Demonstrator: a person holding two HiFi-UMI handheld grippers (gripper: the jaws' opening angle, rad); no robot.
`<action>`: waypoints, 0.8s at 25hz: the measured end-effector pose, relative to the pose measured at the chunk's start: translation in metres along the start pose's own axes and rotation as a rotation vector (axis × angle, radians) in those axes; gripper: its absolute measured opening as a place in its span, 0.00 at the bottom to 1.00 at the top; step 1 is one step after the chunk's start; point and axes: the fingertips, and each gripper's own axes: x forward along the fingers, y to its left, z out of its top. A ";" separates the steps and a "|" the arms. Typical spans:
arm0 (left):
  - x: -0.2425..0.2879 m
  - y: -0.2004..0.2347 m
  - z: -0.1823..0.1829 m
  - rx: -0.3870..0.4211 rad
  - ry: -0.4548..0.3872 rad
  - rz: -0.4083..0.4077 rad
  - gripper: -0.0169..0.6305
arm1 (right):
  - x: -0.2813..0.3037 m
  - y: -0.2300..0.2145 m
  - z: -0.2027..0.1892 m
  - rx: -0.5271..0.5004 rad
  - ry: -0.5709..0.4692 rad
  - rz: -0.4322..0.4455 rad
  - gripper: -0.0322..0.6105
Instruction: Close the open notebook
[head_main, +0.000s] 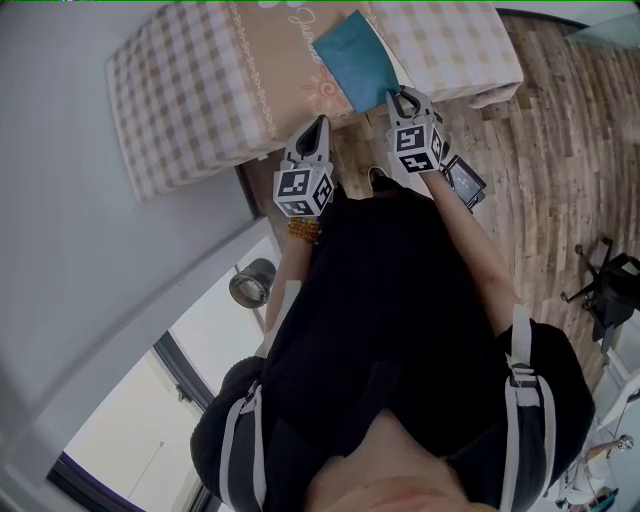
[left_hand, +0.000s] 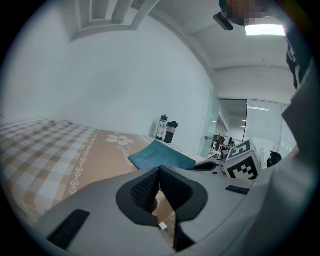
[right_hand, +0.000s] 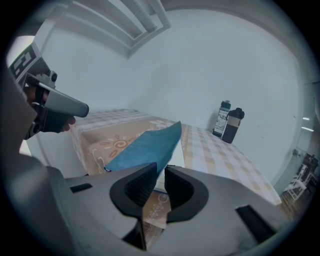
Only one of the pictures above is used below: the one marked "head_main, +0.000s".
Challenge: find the person's right shoe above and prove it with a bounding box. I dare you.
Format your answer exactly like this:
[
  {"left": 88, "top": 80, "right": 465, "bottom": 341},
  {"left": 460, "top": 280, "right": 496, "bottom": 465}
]
[{"left": 367, "top": 166, "right": 393, "bottom": 192}]

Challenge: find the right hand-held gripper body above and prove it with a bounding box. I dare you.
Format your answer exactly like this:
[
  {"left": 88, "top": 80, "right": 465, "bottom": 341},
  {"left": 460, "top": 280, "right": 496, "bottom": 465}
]
[{"left": 386, "top": 115, "right": 452, "bottom": 177}]

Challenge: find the black wrist screen device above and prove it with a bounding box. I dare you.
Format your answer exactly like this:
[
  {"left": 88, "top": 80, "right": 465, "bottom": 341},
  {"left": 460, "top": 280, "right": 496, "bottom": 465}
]
[{"left": 442, "top": 154, "right": 488, "bottom": 212}]

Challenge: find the person's left forearm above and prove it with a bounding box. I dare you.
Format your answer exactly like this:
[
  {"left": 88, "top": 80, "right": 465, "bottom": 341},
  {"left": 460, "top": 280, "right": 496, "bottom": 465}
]
[{"left": 264, "top": 235, "right": 321, "bottom": 347}]

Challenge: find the person's black knit garment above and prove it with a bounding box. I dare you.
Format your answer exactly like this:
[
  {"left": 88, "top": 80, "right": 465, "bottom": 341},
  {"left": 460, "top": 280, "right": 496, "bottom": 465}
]
[{"left": 189, "top": 184, "right": 596, "bottom": 512}]

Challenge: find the beige checkered tablecloth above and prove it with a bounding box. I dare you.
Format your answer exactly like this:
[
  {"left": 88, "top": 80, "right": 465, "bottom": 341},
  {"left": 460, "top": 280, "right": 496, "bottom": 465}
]
[{"left": 105, "top": 0, "right": 525, "bottom": 204}]

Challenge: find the person's neck and chin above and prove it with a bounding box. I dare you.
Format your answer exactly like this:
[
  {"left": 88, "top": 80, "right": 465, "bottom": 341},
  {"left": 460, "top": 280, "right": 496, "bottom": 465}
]
[{"left": 304, "top": 409, "right": 476, "bottom": 512}]

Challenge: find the orange beaded bracelet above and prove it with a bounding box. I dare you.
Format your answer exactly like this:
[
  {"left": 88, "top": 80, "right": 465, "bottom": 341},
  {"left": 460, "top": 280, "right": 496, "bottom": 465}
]
[{"left": 287, "top": 216, "right": 322, "bottom": 247}]

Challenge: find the frosted glass panel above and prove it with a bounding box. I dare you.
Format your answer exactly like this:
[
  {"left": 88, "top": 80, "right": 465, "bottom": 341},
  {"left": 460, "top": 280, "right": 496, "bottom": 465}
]
[{"left": 564, "top": 12, "right": 640, "bottom": 52}]

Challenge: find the grey harness strap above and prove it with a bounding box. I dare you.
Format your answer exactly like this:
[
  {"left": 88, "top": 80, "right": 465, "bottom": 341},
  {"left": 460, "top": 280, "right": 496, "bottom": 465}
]
[
  {"left": 219, "top": 382, "right": 267, "bottom": 512},
  {"left": 502, "top": 304, "right": 557, "bottom": 501}
]

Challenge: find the notebook with teal cover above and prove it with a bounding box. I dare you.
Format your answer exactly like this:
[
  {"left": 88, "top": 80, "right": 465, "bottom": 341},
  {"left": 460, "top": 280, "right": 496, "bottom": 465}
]
[{"left": 312, "top": 8, "right": 417, "bottom": 114}]

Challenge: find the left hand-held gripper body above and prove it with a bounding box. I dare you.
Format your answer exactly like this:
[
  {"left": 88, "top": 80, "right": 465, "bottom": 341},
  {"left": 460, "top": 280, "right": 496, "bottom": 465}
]
[{"left": 273, "top": 157, "right": 337, "bottom": 219}]

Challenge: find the black office chair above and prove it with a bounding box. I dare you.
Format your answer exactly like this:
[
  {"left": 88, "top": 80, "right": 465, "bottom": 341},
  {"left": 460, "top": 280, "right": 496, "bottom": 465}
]
[{"left": 559, "top": 238, "right": 640, "bottom": 355}]

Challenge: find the person's right forearm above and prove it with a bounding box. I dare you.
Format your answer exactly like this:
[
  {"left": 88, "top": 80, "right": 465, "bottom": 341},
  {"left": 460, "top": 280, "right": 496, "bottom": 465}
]
[{"left": 423, "top": 172, "right": 519, "bottom": 340}]

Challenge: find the black framed window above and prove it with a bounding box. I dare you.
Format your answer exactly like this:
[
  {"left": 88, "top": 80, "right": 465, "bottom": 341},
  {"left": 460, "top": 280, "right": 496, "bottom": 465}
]
[{"left": 47, "top": 329, "right": 236, "bottom": 512}]

